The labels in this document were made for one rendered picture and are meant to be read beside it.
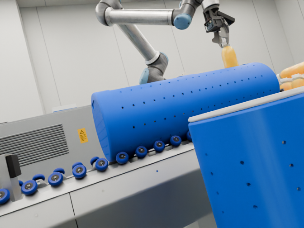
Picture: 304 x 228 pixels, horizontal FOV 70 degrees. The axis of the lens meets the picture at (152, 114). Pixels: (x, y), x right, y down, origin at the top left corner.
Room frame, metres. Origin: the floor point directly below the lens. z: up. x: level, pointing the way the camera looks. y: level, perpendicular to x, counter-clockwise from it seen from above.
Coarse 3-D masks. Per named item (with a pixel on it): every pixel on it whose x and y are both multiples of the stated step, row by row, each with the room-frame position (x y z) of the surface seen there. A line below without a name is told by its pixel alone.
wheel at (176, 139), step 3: (174, 135) 0.88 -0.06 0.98; (171, 138) 0.86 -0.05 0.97; (174, 138) 0.86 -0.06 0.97; (177, 138) 0.87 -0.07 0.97; (180, 138) 0.87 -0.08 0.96; (171, 141) 0.85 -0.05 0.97; (174, 141) 0.85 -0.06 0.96; (177, 141) 0.86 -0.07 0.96; (180, 141) 0.86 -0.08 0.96; (174, 144) 0.85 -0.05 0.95; (177, 144) 0.85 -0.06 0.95
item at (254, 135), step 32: (192, 128) 0.51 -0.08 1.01; (224, 128) 0.43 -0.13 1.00; (256, 128) 0.40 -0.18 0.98; (288, 128) 0.39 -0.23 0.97; (224, 160) 0.44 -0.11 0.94; (256, 160) 0.40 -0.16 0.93; (288, 160) 0.39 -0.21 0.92; (224, 192) 0.46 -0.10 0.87; (256, 192) 0.41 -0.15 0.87; (288, 192) 0.39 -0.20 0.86; (224, 224) 0.49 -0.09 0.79; (256, 224) 0.42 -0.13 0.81; (288, 224) 0.40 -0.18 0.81
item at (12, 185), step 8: (0, 160) 0.69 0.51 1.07; (8, 160) 0.70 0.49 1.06; (16, 160) 0.76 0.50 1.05; (0, 168) 0.69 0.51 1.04; (8, 168) 0.70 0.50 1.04; (16, 168) 0.74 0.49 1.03; (0, 176) 0.69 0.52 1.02; (8, 176) 0.70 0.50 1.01; (16, 176) 0.72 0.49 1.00; (8, 184) 0.69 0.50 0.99; (16, 184) 0.75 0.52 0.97; (16, 192) 0.73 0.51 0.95
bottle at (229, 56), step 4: (228, 44) 1.13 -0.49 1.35; (224, 48) 1.13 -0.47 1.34; (228, 48) 1.12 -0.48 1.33; (232, 48) 1.13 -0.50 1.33; (224, 52) 1.13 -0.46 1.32; (228, 52) 1.12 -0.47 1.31; (232, 52) 1.12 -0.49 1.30; (224, 56) 1.13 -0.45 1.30; (228, 56) 1.12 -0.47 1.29; (232, 56) 1.12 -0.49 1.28; (236, 56) 1.13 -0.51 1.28; (224, 60) 1.14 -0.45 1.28; (228, 60) 1.12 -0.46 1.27; (232, 60) 1.12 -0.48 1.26; (236, 60) 1.12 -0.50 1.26; (224, 64) 1.15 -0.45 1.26; (228, 64) 1.12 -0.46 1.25; (232, 64) 1.12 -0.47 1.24; (236, 64) 1.12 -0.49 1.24
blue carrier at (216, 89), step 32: (256, 64) 1.09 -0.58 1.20; (96, 96) 0.78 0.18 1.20; (128, 96) 0.80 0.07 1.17; (160, 96) 0.83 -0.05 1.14; (192, 96) 0.87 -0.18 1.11; (224, 96) 0.93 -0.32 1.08; (256, 96) 1.01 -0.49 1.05; (96, 128) 0.96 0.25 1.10; (128, 128) 0.77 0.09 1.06; (160, 128) 0.82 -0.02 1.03
